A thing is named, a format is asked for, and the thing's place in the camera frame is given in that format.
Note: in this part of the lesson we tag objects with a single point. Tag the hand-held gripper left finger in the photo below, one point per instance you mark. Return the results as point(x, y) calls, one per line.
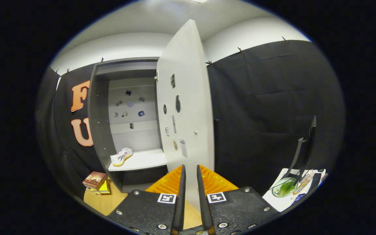
point(148, 209)

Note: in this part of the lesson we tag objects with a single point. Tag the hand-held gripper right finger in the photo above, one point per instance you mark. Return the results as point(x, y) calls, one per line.
point(237, 209)

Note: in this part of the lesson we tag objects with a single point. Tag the white striped shoe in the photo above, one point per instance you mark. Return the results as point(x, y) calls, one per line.
point(121, 156)

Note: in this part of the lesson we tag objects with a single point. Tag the grey shoe cabinet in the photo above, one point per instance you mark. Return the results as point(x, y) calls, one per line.
point(98, 124)

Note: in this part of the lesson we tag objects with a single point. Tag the beige shoe cabinet door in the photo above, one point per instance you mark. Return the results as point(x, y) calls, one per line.
point(191, 81)

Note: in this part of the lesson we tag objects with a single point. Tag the white side table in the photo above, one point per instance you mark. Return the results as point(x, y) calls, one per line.
point(279, 204)

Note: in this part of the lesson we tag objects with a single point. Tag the yellow book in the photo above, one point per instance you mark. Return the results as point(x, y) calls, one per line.
point(104, 187)

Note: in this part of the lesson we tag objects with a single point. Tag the green glass bowl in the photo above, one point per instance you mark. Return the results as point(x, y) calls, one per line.
point(284, 188)

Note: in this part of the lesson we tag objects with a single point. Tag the clear bottle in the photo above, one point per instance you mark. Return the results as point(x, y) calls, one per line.
point(302, 185)

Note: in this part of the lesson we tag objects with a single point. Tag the black flat device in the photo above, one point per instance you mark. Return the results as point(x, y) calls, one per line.
point(315, 181)

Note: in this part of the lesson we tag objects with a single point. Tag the black backdrop cloth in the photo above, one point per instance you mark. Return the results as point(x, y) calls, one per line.
point(256, 124)

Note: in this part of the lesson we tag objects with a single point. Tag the black monitor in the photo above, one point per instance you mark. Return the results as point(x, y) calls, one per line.
point(311, 140)

